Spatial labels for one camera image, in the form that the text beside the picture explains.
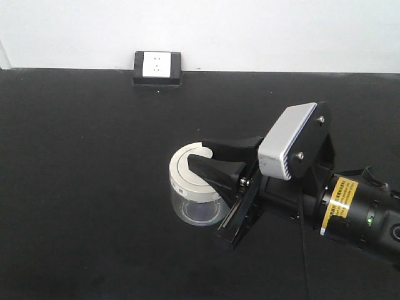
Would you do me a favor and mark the glass jar with white lid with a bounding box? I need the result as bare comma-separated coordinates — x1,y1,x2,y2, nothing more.
169,142,229,227

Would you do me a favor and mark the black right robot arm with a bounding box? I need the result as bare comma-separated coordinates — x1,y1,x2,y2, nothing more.
187,102,399,268

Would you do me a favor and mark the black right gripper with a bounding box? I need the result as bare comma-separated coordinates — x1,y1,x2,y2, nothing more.
187,102,335,248

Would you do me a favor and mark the black white power socket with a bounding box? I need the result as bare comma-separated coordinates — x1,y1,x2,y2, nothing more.
132,51,182,86

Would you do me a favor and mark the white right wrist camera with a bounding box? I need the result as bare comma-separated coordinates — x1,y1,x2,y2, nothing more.
257,102,317,181

